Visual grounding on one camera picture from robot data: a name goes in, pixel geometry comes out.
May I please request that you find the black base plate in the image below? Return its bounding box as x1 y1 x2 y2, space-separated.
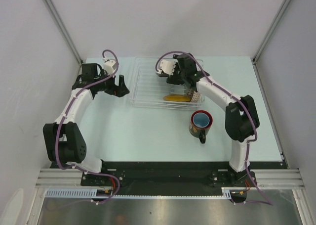
80 161 287 195

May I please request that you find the dark green red-rimmed mug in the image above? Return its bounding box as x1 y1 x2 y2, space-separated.
189 110 213 144

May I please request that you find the white slotted cable duct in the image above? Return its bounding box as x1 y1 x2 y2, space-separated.
45 188 246 201

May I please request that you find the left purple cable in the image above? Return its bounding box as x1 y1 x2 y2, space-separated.
54 49 121 206

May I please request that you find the light blue inner cup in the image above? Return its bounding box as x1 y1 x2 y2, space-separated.
192 112 210 129

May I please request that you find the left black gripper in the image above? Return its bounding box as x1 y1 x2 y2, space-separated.
95 69 129 97

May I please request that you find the yellow round patterned plate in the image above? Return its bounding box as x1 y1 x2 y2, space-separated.
163 94 191 102

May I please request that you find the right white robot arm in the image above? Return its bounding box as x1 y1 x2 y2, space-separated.
155 51 260 186

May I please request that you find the white wire dish rack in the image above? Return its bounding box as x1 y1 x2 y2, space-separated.
130 57 204 110

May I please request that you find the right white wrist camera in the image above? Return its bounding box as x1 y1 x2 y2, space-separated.
158 59 177 73

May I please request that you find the aluminium frame rail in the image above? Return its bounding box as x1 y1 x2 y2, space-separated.
253 169 305 190

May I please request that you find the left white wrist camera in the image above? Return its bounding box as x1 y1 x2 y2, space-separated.
102 58 118 76

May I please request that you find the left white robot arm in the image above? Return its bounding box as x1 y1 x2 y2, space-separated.
43 59 129 185

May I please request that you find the black square floral plate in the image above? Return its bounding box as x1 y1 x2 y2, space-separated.
156 65 173 77

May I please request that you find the brown white patterned bowl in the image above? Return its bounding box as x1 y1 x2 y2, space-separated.
186 89 201 103

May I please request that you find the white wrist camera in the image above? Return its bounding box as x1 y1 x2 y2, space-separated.
158 59 177 73
102 58 118 76

